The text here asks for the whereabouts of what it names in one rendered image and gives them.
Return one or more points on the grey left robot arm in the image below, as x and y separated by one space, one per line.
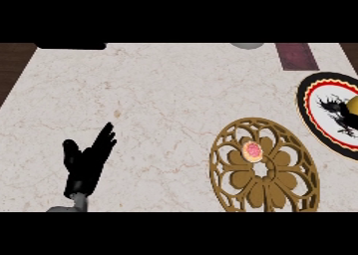
79 203

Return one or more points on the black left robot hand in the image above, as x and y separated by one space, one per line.
85 166

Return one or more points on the round black red white placemat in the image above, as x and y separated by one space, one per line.
329 128

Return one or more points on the maroon rectangular block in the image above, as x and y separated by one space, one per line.
296 57

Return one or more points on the gold openwork round plate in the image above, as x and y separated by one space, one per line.
243 176

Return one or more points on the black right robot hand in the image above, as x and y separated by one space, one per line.
357 121

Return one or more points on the pink disc with yellow rim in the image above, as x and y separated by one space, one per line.
253 151

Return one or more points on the grey round object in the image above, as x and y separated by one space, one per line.
246 45

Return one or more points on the black flat appliance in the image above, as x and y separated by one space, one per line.
71 46

